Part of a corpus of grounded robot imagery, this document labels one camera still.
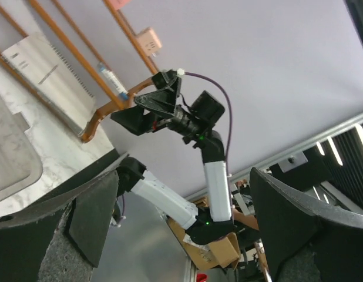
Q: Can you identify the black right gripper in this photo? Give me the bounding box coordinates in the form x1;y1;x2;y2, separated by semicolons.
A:
110;70;225;140

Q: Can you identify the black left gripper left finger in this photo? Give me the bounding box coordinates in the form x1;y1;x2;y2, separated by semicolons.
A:
0;171;119;281

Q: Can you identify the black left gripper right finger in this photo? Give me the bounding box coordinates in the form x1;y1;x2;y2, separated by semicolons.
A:
250;168;363;281

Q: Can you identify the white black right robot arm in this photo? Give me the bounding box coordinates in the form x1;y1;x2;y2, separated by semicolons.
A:
110;69;233;245

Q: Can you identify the white marker pen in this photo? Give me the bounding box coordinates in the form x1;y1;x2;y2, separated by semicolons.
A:
98;62;129;101

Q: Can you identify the pink cube power socket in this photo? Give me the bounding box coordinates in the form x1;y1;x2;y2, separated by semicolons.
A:
136;27;163;57

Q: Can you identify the brown cardboard box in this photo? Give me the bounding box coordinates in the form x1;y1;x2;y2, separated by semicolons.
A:
166;199;240;270

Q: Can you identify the clear plastic bin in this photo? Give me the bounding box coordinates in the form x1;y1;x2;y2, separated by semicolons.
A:
0;96;43;201

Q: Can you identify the orange wooden rack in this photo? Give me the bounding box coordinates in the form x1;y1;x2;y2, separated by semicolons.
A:
0;1;153;143

